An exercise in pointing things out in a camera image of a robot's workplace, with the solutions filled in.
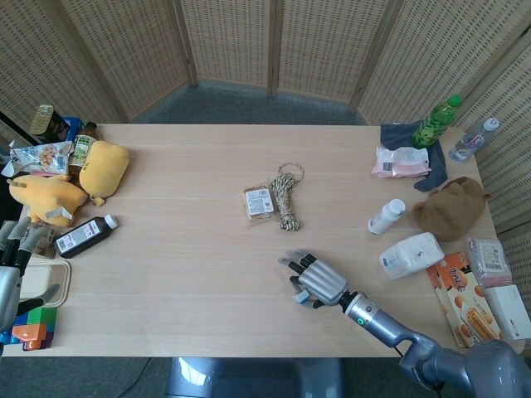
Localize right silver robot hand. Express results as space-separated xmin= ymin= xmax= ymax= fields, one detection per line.
xmin=277 ymin=248 xmax=350 ymax=310

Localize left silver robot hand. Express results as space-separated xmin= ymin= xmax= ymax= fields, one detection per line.
xmin=0 ymin=216 xmax=60 ymax=333

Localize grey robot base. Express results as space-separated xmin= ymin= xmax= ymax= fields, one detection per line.
xmin=164 ymin=357 xmax=344 ymax=398

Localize beige takeaway container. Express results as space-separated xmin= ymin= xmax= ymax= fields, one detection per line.
xmin=18 ymin=256 xmax=72 ymax=308

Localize colourful building blocks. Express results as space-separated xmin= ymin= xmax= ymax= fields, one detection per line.
xmin=0 ymin=306 xmax=58 ymax=352

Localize clear plastic package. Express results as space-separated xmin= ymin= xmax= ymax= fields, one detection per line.
xmin=28 ymin=226 xmax=59 ymax=260

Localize dark brown medicine bottle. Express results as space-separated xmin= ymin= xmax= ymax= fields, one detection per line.
xmin=54 ymin=214 xmax=119 ymax=260

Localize small white plastic bottle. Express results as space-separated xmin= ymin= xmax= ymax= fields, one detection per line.
xmin=367 ymin=198 xmax=407 ymax=236

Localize white tissue pack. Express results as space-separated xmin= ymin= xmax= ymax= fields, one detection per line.
xmin=378 ymin=231 xmax=446 ymax=281

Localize brown packaged snack white label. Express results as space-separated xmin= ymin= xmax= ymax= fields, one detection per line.
xmin=242 ymin=187 xmax=276 ymax=219

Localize yellow plush duck toy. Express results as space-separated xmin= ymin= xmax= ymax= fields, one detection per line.
xmin=7 ymin=173 xmax=90 ymax=228

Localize white blue snack bag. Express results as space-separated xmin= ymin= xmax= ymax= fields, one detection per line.
xmin=8 ymin=140 xmax=74 ymax=176

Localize orange snack box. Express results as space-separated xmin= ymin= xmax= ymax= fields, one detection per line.
xmin=426 ymin=250 xmax=501 ymax=348

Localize pink wet wipes pack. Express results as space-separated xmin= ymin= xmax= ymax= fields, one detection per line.
xmin=371 ymin=145 xmax=431 ymax=180

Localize brown plush toy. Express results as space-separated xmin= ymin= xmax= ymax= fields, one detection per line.
xmin=413 ymin=176 xmax=493 ymax=242

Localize yellow plush pillow toy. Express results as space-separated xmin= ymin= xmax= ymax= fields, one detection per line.
xmin=79 ymin=140 xmax=130 ymax=207

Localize tea bottle green label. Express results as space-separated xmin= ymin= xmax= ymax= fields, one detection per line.
xmin=67 ymin=121 xmax=100 ymax=186

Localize grey cloth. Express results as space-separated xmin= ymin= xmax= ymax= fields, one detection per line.
xmin=380 ymin=118 xmax=449 ymax=193

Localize pink plastic wrapped pack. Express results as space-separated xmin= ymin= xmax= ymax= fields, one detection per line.
xmin=465 ymin=236 xmax=514 ymax=288

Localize blue box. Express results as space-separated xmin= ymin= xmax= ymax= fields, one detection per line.
xmin=61 ymin=115 xmax=85 ymax=138

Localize white cardboard box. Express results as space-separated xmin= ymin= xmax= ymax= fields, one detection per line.
xmin=482 ymin=284 xmax=531 ymax=342

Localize green soda bottle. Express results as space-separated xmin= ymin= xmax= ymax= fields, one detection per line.
xmin=411 ymin=94 xmax=464 ymax=148

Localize clear water bottle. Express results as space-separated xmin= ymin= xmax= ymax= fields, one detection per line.
xmin=448 ymin=117 xmax=500 ymax=163

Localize woven wooden folding screen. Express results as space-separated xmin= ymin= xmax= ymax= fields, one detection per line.
xmin=0 ymin=0 xmax=531 ymax=295

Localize coiled beige rope bundle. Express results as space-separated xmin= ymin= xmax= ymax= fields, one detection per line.
xmin=270 ymin=162 xmax=307 ymax=232

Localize black floor cable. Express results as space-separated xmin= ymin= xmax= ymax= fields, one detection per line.
xmin=122 ymin=357 xmax=152 ymax=398

